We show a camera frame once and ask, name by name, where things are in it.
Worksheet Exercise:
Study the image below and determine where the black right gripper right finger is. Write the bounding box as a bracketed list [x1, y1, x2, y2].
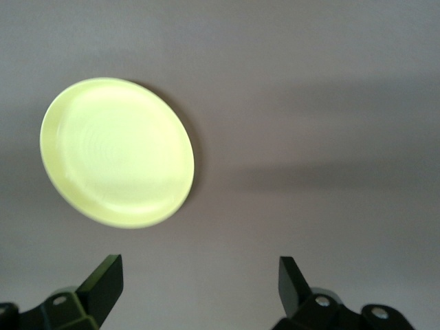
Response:
[278, 256, 413, 330]

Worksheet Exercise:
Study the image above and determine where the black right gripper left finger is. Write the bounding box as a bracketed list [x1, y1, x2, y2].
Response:
[0, 254, 124, 330]

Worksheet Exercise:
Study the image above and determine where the pale yellow round plate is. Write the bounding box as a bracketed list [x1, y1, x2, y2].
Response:
[39, 77, 196, 230]

